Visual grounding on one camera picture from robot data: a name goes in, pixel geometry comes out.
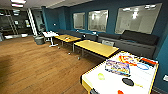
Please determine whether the orange red flat item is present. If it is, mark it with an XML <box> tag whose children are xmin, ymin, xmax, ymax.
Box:
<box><xmin>139</xmin><ymin>57</ymin><xmax>158</xmax><ymax>65</ymax></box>

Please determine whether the red yellow game box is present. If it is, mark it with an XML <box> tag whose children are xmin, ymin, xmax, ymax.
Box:
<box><xmin>118</xmin><ymin>54</ymin><xmax>139</xmax><ymax>67</ymax></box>

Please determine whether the orange cone object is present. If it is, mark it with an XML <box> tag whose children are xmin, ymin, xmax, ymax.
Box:
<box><xmin>116</xmin><ymin>89</ymin><xmax>125</xmax><ymax>94</ymax></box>

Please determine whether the framed wall window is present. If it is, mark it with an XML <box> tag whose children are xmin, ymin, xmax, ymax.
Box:
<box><xmin>72</xmin><ymin>12</ymin><xmax>86</xmax><ymax>30</ymax></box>
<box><xmin>114</xmin><ymin>2</ymin><xmax>163</xmax><ymax>35</ymax></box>
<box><xmin>87</xmin><ymin>9</ymin><xmax>110</xmax><ymax>33</ymax></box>

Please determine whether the small white side table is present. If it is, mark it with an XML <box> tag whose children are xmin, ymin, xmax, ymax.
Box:
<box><xmin>42</xmin><ymin>31</ymin><xmax>60</xmax><ymax>48</ymax></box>

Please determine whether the white column wall outlet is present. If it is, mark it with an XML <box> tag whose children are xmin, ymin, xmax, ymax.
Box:
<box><xmin>162</xmin><ymin>74</ymin><xmax>168</xmax><ymax>83</ymax></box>

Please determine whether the dark trash bin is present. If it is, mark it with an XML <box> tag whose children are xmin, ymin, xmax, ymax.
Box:
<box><xmin>34</xmin><ymin>35</ymin><xmax>46</xmax><ymax>46</ymax></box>

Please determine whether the rectangular ceiling light panel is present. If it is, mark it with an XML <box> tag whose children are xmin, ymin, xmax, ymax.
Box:
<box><xmin>10</xmin><ymin>0</ymin><xmax>27</xmax><ymax>4</ymax></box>
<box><xmin>11</xmin><ymin>3</ymin><xmax>25</xmax><ymax>8</ymax></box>

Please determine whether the light grey sofa cushion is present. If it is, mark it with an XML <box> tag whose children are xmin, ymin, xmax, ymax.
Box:
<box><xmin>101</xmin><ymin>39</ymin><xmax>115</xmax><ymax>47</ymax></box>

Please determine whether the small green bowl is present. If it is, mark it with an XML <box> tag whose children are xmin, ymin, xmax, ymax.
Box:
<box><xmin>97</xmin><ymin>72</ymin><xmax>106</xmax><ymax>81</ymax></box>

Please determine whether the dark wall bench sofa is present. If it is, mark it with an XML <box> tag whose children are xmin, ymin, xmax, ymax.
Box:
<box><xmin>56</xmin><ymin>29</ymin><xmax>159</xmax><ymax>59</ymax></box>

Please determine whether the blue plastic ring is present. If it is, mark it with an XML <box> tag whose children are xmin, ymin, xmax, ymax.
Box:
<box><xmin>135</xmin><ymin>61</ymin><xmax>150</xmax><ymax>71</ymax></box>

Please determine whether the yellow wooden gaming table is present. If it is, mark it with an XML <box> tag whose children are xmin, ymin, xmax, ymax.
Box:
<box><xmin>54</xmin><ymin>34</ymin><xmax>82</xmax><ymax>52</ymax></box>
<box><xmin>73</xmin><ymin>39</ymin><xmax>120</xmax><ymax>61</ymax></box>

